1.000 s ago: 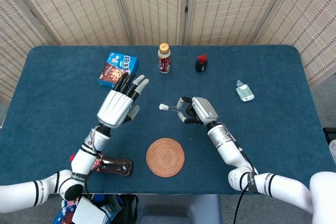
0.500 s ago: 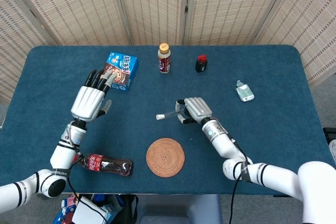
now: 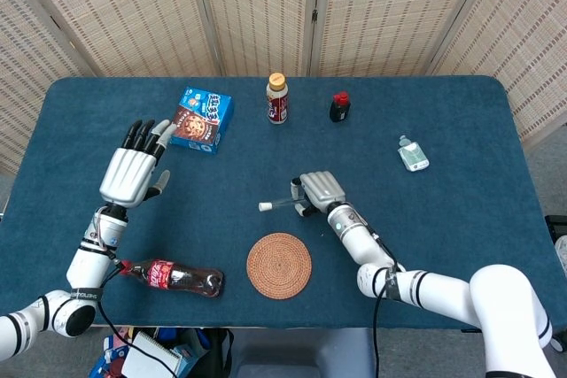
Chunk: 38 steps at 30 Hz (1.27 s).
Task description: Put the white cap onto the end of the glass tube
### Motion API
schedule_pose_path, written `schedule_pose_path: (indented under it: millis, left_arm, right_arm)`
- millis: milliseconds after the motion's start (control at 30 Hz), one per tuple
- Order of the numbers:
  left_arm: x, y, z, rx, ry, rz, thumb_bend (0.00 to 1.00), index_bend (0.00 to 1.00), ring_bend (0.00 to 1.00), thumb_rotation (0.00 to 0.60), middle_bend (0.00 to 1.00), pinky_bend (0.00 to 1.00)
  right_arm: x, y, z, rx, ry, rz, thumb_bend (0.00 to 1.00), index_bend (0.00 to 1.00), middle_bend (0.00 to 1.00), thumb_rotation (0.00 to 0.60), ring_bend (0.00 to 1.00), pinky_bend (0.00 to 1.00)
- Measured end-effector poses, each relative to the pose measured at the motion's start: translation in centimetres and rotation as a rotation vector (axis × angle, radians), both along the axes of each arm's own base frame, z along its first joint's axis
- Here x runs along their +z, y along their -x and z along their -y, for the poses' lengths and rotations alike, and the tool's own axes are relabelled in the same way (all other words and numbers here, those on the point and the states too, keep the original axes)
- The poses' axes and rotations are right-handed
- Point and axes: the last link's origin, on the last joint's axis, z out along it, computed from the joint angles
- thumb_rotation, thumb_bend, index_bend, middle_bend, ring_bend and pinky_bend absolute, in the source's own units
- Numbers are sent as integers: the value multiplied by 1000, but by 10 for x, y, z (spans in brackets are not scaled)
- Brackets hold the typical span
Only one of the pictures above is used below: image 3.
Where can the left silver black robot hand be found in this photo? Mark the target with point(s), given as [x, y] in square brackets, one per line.
[126, 174]

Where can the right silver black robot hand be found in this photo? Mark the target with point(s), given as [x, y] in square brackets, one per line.
[323, 187]

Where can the clear glass test tube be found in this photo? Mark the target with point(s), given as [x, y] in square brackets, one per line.
[283, 204]

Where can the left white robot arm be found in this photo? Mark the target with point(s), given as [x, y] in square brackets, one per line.
[88, 263]

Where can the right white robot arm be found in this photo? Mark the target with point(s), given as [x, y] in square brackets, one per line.
[363, 245]

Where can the black bottle with red cap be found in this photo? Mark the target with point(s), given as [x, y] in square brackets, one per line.
[339, 110]

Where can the round woven rattan coaster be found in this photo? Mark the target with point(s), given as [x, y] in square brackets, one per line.
[279, 266]

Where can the blue cookie box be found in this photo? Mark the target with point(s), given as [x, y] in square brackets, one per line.
[199, 121]

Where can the coffee bottle with yellow cap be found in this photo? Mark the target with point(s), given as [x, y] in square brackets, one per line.
[277, 105]

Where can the small green white sanitizer bottle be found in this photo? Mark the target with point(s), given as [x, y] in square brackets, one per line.
[414, 157]

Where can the cola bottle with red label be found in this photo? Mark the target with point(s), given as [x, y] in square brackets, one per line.
[177, 276]

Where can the blue table cloth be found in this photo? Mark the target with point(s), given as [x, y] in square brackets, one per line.
[443, 218]

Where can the woven bamboo screen panel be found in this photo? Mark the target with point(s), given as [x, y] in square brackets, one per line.
[522, 41]
[133, 19]
[26, 64]
[381, 15]
[261, 15]

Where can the black screen hinge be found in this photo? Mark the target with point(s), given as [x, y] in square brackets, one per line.
[314, 15]

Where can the blue red snack package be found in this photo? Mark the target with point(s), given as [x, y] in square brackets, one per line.
[111, 353]

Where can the white spiral notebook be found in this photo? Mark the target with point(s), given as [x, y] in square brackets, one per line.
[150, 356]

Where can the black box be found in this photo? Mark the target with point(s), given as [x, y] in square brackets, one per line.
[557, 224]

